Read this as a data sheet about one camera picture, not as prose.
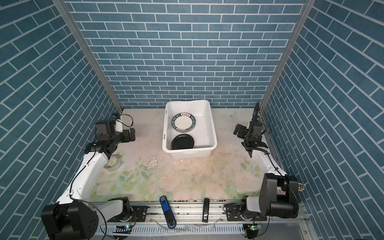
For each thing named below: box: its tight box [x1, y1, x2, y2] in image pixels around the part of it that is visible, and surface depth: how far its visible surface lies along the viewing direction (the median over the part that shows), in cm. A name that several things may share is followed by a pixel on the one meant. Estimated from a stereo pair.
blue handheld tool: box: [159, 195, 177, 229], surface depth 74 cm
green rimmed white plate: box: [171, 112, 196, 133], surface depth 112 cm
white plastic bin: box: [162, 100, 218, 159], surface depth 106 cm
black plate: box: [171, 134, 195, 150], surface depth 99 cm
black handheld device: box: [202, 198, 210, 223], surface depth 74 cm
